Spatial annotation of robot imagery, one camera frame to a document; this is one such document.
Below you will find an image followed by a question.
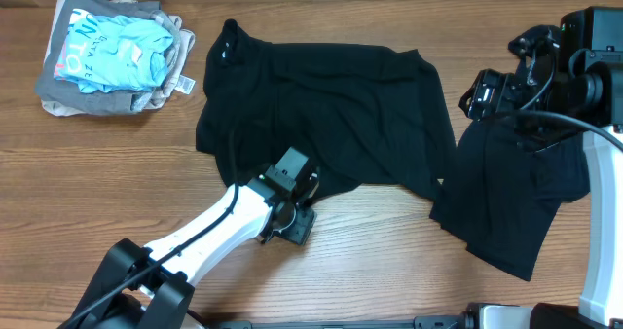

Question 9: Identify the grey folded t-shirt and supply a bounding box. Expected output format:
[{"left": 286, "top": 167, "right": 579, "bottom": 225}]
[{"left": 35, "top": 0, "right": 184, "bottom": 116}]

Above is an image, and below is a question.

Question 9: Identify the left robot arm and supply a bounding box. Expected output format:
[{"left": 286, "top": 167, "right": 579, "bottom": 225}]
[{"left": 62, "top": 148, "right": 319, "bottom": 328}]

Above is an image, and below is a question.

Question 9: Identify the black t-shirt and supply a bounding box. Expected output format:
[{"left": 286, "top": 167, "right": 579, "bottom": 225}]
[{"left": 196, "top": 19, "right": 456, "bottom": 200}]

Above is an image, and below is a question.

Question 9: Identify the light blue folded t-shirt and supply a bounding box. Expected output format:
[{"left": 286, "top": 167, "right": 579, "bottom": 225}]
[{"left": 54, "top": 9, "right": 174, "bottom": 93}]

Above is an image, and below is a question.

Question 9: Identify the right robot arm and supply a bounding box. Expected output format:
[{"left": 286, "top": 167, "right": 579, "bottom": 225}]
[{"left": 459, "top": 6, "right": 622, "bottom": 328}]

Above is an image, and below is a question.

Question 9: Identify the dark navy garment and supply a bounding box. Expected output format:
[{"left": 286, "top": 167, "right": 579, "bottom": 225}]
[{"left": 430, "top": 119, "right": 590, "bottom": 281}]

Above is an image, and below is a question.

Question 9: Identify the beige folded garment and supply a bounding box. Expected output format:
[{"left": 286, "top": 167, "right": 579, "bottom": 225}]
[{"left": 35, "top": 0, "right": 195, "bottom": 117}]

